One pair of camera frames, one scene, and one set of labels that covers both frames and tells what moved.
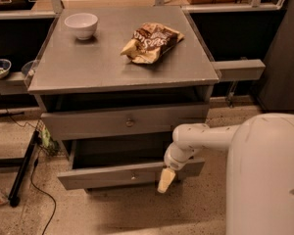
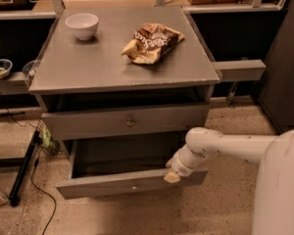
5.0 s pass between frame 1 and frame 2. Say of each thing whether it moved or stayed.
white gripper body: moved
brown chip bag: stayed
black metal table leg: stayed
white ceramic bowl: stayed
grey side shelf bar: stayed
